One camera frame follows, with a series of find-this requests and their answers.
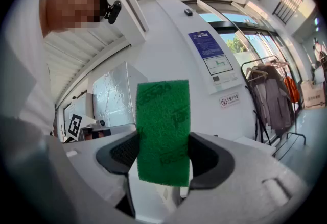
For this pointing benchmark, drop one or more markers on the wooden clothes hanger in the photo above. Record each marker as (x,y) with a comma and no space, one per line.
(256,73)

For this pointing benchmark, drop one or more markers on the orange jacket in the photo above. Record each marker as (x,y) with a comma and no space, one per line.
(292,90)

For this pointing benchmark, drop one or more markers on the small black wall sensor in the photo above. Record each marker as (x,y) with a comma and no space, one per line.
(188,12)

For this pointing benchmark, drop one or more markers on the framed floor plan notice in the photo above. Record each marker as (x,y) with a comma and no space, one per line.
(217,65)

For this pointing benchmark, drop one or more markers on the person's head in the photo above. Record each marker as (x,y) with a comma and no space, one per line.
(74,6)

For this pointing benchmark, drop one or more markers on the cardboard box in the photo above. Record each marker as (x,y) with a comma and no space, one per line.
(313,95)

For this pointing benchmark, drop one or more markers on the blue wall poster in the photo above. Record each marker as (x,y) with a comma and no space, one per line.
(205,44)

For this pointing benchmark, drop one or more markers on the red and white no-smoking sign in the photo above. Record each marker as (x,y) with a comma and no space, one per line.
(229,100)

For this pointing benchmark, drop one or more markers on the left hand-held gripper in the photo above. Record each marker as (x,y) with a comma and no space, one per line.
(76,126)

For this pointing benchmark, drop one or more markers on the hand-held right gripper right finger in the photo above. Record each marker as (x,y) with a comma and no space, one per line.
(242,179)

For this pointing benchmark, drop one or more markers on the wall thermostat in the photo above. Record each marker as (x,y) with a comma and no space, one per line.
(216,79)

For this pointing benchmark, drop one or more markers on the green sponge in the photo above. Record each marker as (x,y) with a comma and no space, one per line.
(163,131)

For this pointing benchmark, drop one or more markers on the person in white shirt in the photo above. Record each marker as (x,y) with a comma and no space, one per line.
(23,64)

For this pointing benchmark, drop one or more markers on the black clothes rack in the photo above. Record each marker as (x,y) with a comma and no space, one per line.
(296,136)

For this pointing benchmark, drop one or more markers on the black head-worn camera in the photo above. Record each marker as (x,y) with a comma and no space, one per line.
(114,12)

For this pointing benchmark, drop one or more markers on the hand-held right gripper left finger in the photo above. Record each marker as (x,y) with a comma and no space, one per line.
(76,167)

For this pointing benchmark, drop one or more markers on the white wall notice panel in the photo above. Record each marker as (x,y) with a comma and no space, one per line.
(178,29)

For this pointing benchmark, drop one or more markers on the grey coat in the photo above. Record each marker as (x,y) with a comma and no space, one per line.
(276,100)

